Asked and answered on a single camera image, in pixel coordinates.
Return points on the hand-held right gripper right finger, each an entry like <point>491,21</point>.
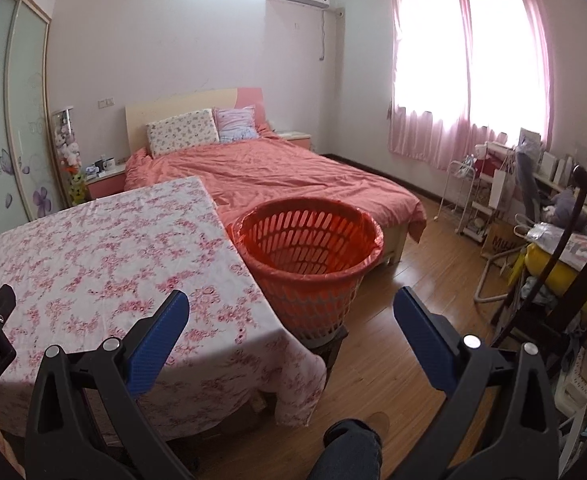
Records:
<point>423,340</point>

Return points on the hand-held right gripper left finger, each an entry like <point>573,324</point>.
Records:
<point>156,345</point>

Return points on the orange plastic laundry basket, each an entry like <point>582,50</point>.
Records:
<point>313,275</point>

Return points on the person's left forearm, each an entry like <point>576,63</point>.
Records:
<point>0,442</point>

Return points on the pink floral tablecloth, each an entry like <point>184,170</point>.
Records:
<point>123,270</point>

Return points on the black stool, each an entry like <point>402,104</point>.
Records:
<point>331,347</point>

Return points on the person's brown shoe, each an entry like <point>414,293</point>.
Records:
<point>377,425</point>

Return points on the brown paper bag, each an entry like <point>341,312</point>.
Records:
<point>498,242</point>

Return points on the white storage trolley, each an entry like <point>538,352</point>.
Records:
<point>478,215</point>

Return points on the person's leg in jeans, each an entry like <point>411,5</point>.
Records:
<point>346,452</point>

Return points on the yellow plastic tub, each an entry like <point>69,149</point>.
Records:
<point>538,265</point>

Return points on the pink nightstand with mugs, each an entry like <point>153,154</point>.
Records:
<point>105,185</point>

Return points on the stacked storage boxes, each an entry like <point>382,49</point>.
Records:
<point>583,385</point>

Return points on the plush toy display case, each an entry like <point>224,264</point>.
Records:
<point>68,155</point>

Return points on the white paper bag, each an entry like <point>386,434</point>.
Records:
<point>501,187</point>

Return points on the flower printed sliding wardrobe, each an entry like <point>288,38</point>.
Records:
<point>15,125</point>

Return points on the white mug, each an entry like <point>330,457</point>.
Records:
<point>109,163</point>

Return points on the pink curtain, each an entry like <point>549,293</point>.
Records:
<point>518,105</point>
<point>426,145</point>

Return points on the dark wooden chair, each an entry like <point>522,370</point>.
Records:
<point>573,215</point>

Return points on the white desk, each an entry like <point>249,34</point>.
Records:
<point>548,180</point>

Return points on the bed with salmon duvet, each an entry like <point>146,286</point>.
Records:
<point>283,175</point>

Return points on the white floral pillow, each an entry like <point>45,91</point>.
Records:
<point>183,132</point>

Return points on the pink striped pillow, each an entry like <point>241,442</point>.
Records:
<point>238,124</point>

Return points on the beige and pink headboard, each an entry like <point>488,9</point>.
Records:
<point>178,102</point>

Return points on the air conditioner pipe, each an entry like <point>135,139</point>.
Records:
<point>323,35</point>

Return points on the white metal tube frame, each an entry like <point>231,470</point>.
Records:
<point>483,277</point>

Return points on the picture frame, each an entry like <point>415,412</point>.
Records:
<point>529,139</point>

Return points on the white wall switch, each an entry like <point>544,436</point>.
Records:
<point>105,104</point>

